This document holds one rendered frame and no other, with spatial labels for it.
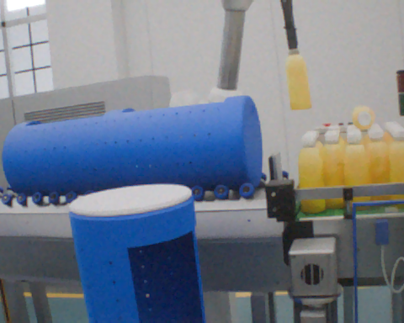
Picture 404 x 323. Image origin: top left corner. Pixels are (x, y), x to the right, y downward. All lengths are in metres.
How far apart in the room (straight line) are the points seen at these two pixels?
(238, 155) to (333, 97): 3.02
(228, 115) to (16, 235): 0.89
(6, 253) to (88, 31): 2.86
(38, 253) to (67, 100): 1.77
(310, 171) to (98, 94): 2.19
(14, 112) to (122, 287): 2.71
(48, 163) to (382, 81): 3.34
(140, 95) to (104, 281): 2.26
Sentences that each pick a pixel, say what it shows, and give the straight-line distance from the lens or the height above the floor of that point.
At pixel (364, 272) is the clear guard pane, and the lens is 1.24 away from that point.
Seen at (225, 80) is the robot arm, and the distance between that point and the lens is 2.17.
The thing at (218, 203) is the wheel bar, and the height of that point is 0.93.
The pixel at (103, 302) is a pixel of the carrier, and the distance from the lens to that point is 1.03.
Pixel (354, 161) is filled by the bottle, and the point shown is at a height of 1.03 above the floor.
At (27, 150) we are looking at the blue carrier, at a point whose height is 1.14.
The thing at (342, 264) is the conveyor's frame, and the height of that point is 0.77.
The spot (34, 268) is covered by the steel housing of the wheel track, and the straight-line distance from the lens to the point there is 1.84.
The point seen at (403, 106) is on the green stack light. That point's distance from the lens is 1.04.
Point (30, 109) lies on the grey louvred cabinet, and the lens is 3.50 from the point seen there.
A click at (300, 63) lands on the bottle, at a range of 1.51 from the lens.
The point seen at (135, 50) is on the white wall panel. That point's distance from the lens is 4.51.
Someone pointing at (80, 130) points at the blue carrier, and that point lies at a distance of 1.55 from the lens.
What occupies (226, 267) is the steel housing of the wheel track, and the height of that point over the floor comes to 0.73.
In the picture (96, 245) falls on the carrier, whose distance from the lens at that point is 0.98.
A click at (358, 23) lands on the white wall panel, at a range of 4.37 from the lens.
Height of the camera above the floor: 1.23
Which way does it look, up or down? 7 degrees down
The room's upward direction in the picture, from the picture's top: 6 degrees counter-clockwise
